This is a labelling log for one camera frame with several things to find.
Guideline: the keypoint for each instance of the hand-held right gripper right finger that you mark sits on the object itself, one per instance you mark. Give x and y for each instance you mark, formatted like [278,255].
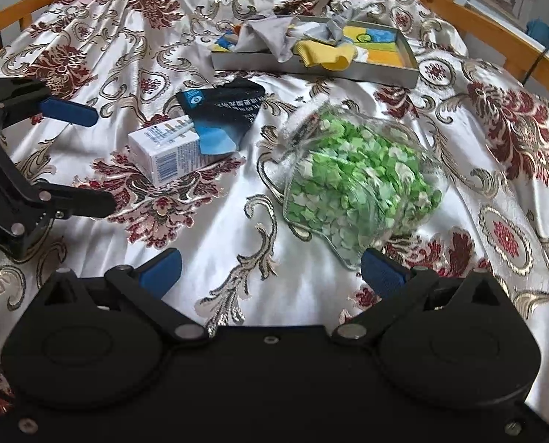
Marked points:
[380,272]

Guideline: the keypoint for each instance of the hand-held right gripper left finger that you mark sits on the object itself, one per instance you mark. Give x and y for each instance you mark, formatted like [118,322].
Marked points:
[161,270]

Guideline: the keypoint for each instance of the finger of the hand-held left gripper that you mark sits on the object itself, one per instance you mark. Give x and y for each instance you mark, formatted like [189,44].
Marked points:
[69,111]
[85,203]

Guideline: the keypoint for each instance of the striped towel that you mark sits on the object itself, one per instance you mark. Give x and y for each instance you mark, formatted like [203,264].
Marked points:
[228,39]

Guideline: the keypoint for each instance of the grey metal tray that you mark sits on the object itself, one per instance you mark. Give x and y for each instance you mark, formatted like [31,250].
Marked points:
[385,76]

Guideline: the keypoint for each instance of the grey cloth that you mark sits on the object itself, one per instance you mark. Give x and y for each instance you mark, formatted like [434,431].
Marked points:
[260,37]

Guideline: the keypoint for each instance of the yellow cloth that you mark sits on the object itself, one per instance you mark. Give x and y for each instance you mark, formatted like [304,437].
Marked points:
[320,53]

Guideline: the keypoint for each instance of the white milk carton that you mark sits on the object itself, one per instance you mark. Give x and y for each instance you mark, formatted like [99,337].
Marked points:
[173,152]

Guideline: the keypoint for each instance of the floral satin bedspread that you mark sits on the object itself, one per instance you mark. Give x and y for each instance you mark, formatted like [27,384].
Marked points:
[487,184]

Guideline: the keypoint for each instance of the black packet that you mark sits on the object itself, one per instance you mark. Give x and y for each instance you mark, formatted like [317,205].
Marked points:
[228,106]

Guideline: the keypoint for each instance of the cartoon print towel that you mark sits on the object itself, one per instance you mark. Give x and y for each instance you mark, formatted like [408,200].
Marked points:
[385,53]

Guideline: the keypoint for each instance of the blue cloth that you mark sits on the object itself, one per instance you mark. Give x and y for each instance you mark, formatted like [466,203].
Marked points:
[544,37]

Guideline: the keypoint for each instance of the wooden bed frame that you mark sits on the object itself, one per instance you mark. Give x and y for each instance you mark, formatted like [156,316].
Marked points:
[487,23]

